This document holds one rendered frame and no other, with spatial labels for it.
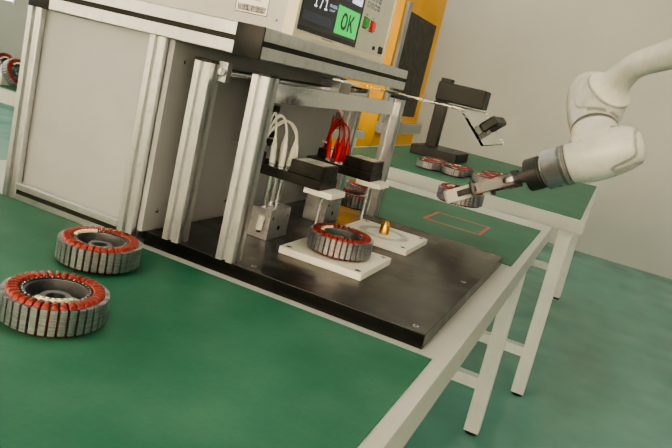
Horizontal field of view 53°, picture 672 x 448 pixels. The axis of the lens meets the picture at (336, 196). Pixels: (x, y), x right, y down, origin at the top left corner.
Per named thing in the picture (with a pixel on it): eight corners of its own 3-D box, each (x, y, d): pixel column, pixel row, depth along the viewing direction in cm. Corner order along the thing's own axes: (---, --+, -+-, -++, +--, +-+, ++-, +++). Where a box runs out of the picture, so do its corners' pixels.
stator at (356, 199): (322, 200, 173) (325, 186, 172) (343, 198, 183) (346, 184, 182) (359, 212, 168) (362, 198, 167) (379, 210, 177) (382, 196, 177)
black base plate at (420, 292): (500, 265, 148) (503, 255, 148) (421, 350, 89) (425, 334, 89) (313, 205, 165) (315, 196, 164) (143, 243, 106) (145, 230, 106)
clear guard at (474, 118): (503, 145, 146) (511, 118, 145) (482, 146, 124) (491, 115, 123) (367, 110, 157) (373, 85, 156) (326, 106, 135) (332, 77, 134)
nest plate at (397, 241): (426, 244, 141) (427, 239, 141) (405, 256, 128) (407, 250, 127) (362, 223, 147) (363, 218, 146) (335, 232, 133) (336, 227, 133)
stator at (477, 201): (488, 207, 164) (491, 192, 163) (472, 210, 154) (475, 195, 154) (446, 195, 169) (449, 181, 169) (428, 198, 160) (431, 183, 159)
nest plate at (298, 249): (390, 264, 119) (391, 258, 119) (360, 281, 105) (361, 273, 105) (315, 239, 124) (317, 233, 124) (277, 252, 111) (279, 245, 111)
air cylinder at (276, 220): (285, 235, 123) (292, 206, 122) (266, 241, 116) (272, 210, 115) (262, 227, 124) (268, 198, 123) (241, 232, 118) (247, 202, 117)
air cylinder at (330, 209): (337, 220, 145) (343, 195, 144) (323, 224, 138) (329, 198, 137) (316, 213, 147) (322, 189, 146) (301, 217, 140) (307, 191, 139)
